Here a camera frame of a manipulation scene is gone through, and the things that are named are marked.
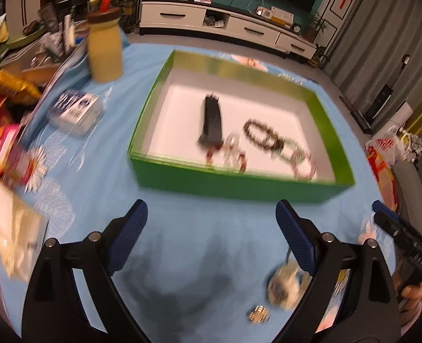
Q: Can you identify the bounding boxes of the pink bead bracelet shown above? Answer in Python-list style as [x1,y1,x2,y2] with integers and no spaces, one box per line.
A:
[291,152,319,181]

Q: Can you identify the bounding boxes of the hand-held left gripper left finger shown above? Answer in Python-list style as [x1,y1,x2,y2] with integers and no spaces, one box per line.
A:
[21,199,150,343]

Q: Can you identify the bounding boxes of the white wristwatch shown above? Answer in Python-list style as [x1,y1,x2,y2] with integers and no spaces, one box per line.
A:
[266,262,313,311]

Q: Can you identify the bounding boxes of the green bead bracelet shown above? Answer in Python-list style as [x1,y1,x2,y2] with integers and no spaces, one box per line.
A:
[268,139,310,165]

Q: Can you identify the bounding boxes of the blue floral tablecloth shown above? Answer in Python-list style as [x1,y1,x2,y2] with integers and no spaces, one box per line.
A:
[0,41,399,340]

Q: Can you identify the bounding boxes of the silver bangle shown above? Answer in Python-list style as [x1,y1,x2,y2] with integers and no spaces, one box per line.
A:
[222,132,242,167]

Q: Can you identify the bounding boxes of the grey chair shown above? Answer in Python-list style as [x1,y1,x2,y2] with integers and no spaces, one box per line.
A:
[391,155,422,229]

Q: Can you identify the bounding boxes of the pink snack packets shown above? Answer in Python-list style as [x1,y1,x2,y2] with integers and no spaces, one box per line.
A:
[0,123,31,186]

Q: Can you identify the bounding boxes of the stick vacuum cleaner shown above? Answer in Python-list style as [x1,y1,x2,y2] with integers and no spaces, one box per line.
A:
[364,54,412,122]

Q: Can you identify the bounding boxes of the person's right hand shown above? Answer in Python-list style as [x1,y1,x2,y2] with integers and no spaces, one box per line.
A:
[391,257,422,333]

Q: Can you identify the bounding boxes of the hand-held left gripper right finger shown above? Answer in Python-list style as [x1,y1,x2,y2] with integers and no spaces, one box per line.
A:
[275,199,402,343]

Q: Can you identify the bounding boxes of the white refrigerator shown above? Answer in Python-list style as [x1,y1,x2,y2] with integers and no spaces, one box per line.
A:
[5,0,41,29]

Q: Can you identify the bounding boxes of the white plastic bag red print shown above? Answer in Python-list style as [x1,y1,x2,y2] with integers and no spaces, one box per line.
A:
[370,125,403,161]

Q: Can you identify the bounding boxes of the yellow bottle with brown lid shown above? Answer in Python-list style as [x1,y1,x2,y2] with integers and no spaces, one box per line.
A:
[86,0,124,83]

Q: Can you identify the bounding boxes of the gold snack packet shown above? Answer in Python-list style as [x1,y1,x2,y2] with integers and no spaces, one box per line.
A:
[0,69,41,104]

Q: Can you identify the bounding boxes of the white television cabinet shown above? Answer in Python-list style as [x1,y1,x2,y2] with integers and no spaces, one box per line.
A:
[139,2,317,59]

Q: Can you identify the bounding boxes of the tall potted plant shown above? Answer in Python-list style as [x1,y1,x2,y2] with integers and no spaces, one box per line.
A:
[302,12,328,41]

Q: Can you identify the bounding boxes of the green cardboard box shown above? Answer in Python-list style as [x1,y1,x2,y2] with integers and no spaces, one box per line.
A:
[127,49,356,204]

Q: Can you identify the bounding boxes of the white flat box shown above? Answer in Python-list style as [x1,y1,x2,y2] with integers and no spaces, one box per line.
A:
[270,6,294,22]

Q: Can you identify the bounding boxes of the red yellow woven bag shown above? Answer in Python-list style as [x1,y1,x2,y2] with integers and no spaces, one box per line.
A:
[366,139,399,211]

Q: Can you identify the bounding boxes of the red bead bracelet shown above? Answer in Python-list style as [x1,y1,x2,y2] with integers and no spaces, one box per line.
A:
[204,132,249,174]

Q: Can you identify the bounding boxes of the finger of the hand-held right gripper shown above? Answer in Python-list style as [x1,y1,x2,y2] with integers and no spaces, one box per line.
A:
[372,200,417,245]

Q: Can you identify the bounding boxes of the brown bead bracelet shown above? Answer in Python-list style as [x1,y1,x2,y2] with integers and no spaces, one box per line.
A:
[242,119,286,152]

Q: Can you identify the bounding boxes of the bushy potted plants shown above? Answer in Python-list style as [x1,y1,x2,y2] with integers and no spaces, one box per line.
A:
[120,0,140,33]

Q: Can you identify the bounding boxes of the small potted plant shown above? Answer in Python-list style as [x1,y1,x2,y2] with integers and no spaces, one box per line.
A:
[313,43,331,68]

